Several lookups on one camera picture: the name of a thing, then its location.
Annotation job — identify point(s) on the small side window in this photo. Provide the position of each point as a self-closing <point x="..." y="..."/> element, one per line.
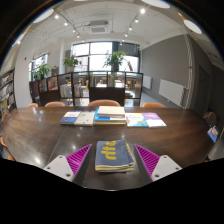
<point x="38" y="60"/>

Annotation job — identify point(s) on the colourful illustrated magazine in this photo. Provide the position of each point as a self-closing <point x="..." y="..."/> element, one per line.
<point x="136" y="120"/>

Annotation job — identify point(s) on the green potted plant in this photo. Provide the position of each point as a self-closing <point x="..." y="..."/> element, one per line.
<point x="71" y="62"/>
<point x="115" y="59"/>
<point x="42" y="70"/>

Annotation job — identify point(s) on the large glass window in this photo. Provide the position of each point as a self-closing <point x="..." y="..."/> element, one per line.
<point x="96" y="55"/>

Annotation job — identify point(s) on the grey towel with yellow letters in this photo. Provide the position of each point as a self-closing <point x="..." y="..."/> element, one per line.
<point x="113" y="156"/>

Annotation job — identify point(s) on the white book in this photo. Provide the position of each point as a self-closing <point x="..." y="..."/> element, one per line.
<point x="85" y="119"/>

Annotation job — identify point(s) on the purple and white magazine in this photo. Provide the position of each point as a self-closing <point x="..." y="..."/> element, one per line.
<point x="154" y="119"/>

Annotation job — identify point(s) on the orange chair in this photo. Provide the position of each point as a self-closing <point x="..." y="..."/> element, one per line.
<point x="55" y="104"/>
<point x="104" y="102"/>
<point x="154" y="105"/>
<point x="5" y="146"/>
<point x="32" y="105"/>

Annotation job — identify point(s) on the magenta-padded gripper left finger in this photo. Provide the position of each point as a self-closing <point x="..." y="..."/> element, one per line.
<point x="60" y="166"/>

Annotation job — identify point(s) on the large white wall radiator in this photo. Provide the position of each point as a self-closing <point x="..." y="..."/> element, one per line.
<point x="171" y="91"/>

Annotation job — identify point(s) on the large blue-cover book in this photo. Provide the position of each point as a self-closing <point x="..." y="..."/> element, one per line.
<point x="100" y="119"/>

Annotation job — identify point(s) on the small white wall radiator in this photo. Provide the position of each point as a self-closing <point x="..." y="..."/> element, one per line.
<point x="147" y="82"/>

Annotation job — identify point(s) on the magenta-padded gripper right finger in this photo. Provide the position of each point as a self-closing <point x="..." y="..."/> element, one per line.
<point x="165" y="166"/>

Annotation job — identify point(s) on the ceiling air conditioner unit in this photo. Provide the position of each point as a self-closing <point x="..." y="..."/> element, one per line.
<point x="98" y="26"/>

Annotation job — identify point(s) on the ceiling lights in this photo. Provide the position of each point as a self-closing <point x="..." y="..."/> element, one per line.
<point x="142" y="10"/>

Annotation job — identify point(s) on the beige hardcover book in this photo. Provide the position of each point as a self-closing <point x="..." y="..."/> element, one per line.
<point x="111" y="111"/>

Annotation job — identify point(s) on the wall bookshelf unit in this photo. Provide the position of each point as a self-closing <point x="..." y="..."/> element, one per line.
<point x="6" y="91"/>

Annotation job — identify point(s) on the dark open shelf unit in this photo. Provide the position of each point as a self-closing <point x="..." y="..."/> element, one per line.
<point x="106" y="94"/>

